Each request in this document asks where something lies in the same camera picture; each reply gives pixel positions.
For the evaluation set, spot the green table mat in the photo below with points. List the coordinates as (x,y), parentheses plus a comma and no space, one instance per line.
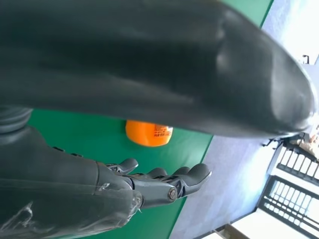
(87,138)

